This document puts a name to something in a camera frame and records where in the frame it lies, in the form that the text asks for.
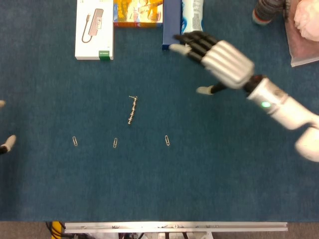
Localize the silver magnetic ball chain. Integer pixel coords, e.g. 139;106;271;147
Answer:
127;97;139;126

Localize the translucent pink zip bag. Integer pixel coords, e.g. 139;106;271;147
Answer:
284;4;319;68

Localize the white bottle blue label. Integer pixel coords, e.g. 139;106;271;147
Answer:
180;0;204;34

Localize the bottle in grey knit sleeve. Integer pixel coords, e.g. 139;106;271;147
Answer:
252;0;292;25

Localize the dark blue long box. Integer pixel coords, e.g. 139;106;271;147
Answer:
161;0;182;51

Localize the yellow orange printed carton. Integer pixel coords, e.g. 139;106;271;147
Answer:
113;0;164;28

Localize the teal felt table cover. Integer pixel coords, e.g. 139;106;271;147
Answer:
0;0;319;222

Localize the white USB hub box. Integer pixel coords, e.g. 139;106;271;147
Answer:
74;0;115;61

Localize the aluminium profile rail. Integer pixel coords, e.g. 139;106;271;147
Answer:
64;222;288;234

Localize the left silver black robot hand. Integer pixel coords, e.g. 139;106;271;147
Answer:
0;101;17;154

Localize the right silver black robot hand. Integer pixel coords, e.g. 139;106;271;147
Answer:
169;31;255;95

